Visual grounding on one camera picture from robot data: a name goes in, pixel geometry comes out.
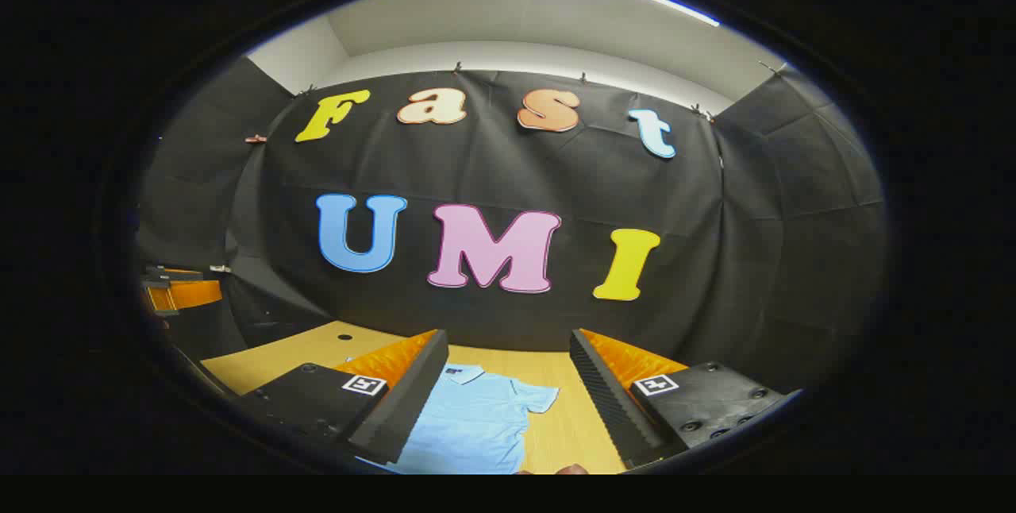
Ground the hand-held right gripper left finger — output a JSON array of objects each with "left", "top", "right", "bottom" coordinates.
[{"left": 238, "top": 329, "right": 449, "bottom": 466}]

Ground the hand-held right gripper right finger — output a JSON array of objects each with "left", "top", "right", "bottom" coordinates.
[{"left": 570, "top": 329, "right": 802, "bottom": 470}]

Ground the light blue T-shirt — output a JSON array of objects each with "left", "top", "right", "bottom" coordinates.
[{"left": 357, "top": 364, "right": 561, "bottom": 475}]

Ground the black backdrop cloth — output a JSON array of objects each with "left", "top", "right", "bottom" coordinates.
[{"left": 135, "top": 56, "right": 888, "bottom": 395}]

